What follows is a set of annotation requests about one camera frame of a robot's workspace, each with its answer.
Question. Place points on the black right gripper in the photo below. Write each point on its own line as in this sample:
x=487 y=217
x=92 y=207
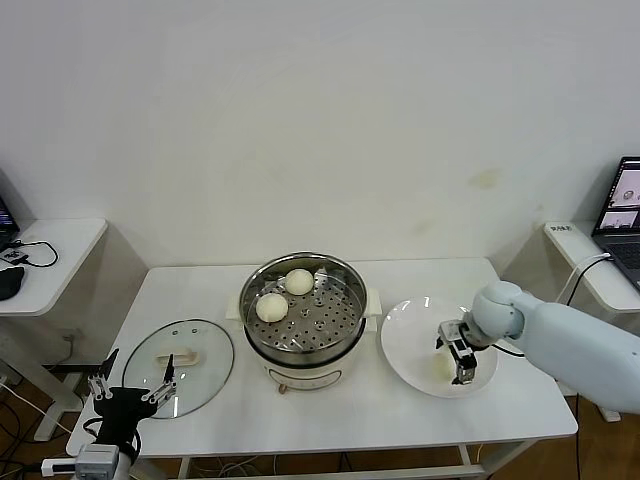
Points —
x=462 y=351

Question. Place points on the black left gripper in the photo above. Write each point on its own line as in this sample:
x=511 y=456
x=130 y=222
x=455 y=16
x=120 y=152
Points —
x=122 y=405

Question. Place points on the white steamed baozi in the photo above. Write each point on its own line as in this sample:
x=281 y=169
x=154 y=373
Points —
x=271 y=307
x=440 y=367
x=299 y=281

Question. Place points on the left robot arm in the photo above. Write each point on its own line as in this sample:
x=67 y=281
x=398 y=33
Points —
x=100 y=462

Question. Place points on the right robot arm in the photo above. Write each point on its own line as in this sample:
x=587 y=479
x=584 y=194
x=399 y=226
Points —
x=565 y=340

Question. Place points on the perforated steel steamer basket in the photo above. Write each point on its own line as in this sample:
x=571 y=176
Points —
x=345 y=290

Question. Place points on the round white plate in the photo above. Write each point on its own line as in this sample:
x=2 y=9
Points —
x=395 y=322

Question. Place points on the round glass pot lid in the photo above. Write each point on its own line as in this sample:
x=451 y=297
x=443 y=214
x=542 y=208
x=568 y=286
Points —
x=210 y=350

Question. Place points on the large white table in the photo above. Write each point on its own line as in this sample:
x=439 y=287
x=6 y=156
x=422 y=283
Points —
x=200 y=285

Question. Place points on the white side table with mouse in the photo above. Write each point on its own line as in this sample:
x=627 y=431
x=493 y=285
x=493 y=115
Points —
x=55 y=260

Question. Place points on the white electric cooker pot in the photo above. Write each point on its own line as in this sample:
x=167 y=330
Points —
x=310 y=372

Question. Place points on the black computer mouse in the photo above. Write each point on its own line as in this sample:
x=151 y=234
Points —
x=10 y=282

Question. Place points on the white side table with label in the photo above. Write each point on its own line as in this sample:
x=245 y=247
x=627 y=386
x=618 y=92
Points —
x=570 y=250

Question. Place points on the small white label sticker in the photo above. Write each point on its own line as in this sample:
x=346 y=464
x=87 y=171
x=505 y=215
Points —
x=560 y=230

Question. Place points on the black open laptop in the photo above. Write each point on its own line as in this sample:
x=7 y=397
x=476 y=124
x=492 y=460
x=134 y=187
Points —
x=6 y=220

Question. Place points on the grey open laptop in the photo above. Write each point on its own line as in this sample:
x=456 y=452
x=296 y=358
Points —
x=620 y=215

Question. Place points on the white wall socket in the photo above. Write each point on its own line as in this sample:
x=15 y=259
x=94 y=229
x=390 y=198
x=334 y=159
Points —
x=71 y=334

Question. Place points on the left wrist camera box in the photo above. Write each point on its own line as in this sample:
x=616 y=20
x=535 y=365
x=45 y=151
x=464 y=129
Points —
x=57 y=467

